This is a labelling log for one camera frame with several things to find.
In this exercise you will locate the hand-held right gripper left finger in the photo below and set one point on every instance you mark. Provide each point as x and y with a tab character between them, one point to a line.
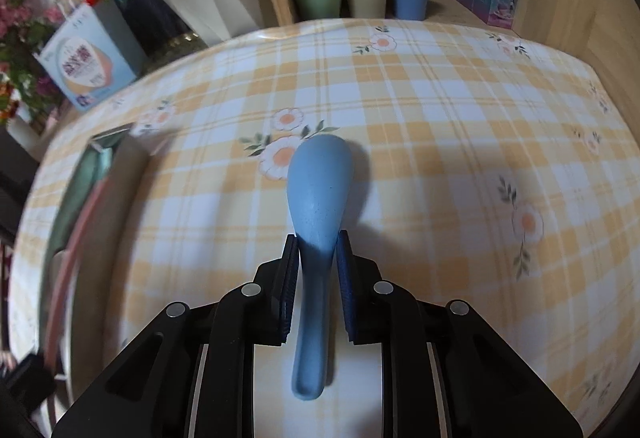
287	288

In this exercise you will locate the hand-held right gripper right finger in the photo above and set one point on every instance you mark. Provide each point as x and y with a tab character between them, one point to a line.
347	288

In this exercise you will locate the blue spoon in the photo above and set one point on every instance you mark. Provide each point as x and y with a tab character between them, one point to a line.
320	188

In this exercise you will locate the stainless steel utensil tray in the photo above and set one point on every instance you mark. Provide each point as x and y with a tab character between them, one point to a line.
100	142

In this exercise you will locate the yellow plaid floral tablecloth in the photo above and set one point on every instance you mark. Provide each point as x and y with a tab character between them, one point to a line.
450	117

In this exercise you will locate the white and blue supplement box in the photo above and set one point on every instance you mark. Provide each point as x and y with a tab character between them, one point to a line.
85	62

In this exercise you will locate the navy patterned box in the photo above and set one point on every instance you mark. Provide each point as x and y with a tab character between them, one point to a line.
150	17

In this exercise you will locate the pink blossom plant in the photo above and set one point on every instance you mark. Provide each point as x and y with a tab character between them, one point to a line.
25	17

